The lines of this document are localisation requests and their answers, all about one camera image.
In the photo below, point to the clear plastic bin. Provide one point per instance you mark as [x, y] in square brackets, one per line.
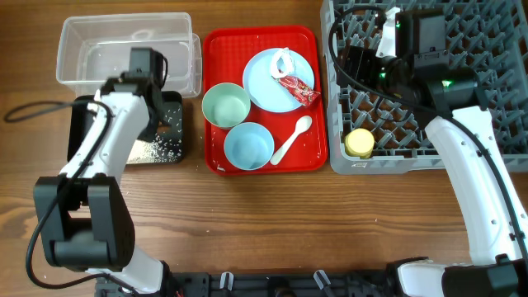
[95, 48]

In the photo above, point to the red snack wrapper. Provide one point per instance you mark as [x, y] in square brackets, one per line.
[301, 92]

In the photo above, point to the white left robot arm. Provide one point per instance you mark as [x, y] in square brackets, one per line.
[84, 223]

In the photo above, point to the black tray bin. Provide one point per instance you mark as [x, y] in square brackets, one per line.
[81, 121]

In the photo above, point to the light blue plate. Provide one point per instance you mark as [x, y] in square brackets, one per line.
[264, 91]

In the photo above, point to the grey dishwasher rack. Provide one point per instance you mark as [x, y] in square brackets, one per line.
[488, 36]

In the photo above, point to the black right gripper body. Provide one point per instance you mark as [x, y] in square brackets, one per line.
[371, 74]

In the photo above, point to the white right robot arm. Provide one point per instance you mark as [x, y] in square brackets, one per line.
[459, 124]

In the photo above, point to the yellow cup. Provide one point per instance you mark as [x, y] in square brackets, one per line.
[359, 143]

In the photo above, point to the red serving tray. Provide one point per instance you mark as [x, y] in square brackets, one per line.
[226, 53]

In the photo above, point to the white plastic spoon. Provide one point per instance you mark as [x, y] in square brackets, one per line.
[301, 126]

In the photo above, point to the green bowl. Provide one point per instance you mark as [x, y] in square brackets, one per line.
[226, 105]

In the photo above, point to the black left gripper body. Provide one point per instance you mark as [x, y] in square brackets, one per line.
[146, 134]

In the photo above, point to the light blue bowl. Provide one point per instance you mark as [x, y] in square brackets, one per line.
[249, 146]

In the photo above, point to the spilled white rice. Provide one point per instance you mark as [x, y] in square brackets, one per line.
[165, 143]

